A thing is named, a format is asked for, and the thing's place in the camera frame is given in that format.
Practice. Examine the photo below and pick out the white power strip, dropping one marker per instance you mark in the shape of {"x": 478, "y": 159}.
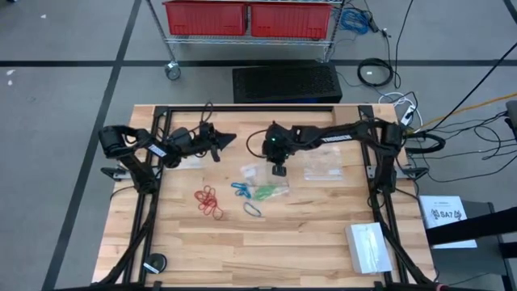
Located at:
{"x": 408, "y": 115}

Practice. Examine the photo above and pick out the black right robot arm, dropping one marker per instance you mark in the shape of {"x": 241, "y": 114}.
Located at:
{"x": 343, "y": 139}

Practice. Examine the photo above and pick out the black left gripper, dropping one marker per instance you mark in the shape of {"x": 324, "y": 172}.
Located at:
{"x": 206, "y": 141}

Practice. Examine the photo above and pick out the red plastic storage bin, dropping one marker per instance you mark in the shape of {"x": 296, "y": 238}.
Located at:
{"x": 206, "y": 18}
{"x": 291, "y": 20}

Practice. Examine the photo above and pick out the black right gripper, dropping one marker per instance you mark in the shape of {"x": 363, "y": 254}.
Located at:
{"x": 276, "y": 145}

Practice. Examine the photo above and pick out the white cardboard box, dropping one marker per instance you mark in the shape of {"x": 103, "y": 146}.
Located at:
{"x": 367, "y": 248}

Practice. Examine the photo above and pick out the white printed manual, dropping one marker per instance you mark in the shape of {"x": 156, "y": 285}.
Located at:
{"x": 444, "y": 230}

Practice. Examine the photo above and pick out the round black and white spool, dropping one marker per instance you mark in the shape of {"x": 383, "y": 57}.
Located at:
{"x": 155, "y": 260}

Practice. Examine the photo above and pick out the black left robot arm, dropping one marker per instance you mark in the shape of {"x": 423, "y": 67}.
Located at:
{"x": 121, "y": 139}

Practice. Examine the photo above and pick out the black perforated metal box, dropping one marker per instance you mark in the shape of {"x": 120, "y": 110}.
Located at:
{"x": 287, "y": 83}

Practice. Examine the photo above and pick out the small brown cardboard box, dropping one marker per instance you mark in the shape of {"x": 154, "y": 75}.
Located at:
{"x": 346, "y": 119}

